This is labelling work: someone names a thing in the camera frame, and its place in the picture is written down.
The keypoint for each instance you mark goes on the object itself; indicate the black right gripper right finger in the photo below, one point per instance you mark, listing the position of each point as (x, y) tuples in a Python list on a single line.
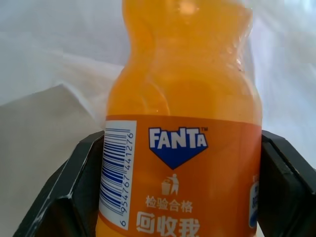
[(284, 187)]

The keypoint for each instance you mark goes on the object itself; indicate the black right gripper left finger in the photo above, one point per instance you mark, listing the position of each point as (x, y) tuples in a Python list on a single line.
[(66, 197)]

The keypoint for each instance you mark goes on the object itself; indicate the orange Fanta soda bottle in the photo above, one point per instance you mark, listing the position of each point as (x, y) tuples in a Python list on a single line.
[(182, 123)]

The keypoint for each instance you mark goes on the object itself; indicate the white translucent plastic bag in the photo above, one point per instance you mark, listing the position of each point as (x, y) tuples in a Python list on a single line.
[(56, 42)]

